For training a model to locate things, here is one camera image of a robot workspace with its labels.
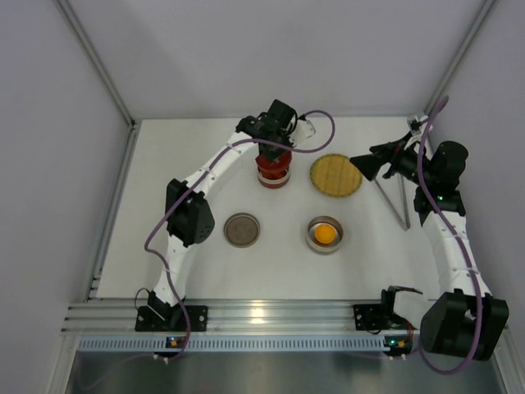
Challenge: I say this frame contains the red round lid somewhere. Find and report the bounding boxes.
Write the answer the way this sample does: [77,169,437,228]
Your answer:
[255,152,292,172]

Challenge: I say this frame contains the red-banded steel container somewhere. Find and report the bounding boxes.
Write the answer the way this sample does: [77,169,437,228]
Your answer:
[258,168,290,189]

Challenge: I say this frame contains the steel tongs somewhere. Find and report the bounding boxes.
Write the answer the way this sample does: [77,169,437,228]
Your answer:
[372,175,411,231]

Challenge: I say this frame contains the orange round fruit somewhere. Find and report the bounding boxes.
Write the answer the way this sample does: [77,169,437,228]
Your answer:
[314,223,337,245]

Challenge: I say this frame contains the beige round lid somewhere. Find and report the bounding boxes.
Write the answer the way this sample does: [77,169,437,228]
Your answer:
[223,213,261,248]

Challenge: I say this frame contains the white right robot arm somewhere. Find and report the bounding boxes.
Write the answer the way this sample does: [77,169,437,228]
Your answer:
[350,140,509,361]

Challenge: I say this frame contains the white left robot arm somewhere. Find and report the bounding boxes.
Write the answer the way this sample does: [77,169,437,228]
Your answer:
[135,99,299,332]

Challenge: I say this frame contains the round bamboo plate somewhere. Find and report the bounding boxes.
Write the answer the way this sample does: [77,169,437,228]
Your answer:
[309,153,363,198]

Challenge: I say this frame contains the beige-banded steel container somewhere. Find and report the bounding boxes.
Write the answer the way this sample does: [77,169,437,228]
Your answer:
[305,216,345,254]

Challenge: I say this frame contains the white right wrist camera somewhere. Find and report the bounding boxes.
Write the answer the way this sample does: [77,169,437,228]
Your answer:
[406,114,428,136]

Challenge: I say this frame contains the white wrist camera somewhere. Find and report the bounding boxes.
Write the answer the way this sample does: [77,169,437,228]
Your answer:
[406,114,428,136]
[292,120,316,146]

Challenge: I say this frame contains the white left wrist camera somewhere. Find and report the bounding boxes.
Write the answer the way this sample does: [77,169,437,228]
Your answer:
[292,120,316,146]

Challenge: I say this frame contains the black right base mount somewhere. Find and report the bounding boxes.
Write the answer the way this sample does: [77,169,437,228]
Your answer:
[353,304,418,334]

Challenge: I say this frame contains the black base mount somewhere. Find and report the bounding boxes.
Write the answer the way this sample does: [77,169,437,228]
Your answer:
[135,305,208,332]
[353,304,418,334]

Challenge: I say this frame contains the left aluminium frame post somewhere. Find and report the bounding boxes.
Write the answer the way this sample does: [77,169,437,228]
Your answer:
[52,0,136,129]

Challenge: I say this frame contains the aluminium frame post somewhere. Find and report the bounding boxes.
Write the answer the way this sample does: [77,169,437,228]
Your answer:
[52,0,136,129]
[423,0,500,114]

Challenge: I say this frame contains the right aluminium frame post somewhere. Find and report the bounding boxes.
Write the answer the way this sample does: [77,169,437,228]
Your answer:
[423,0,500,114]

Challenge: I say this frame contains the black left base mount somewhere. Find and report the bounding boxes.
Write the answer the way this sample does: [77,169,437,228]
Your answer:
[135,305,208,332]

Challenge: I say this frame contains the aluminium rail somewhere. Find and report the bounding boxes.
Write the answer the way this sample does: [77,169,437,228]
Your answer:
[61,298,509,334]

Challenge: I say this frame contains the slotted cable duct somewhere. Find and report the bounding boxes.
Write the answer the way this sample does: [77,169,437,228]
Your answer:
[77,332,412,353]

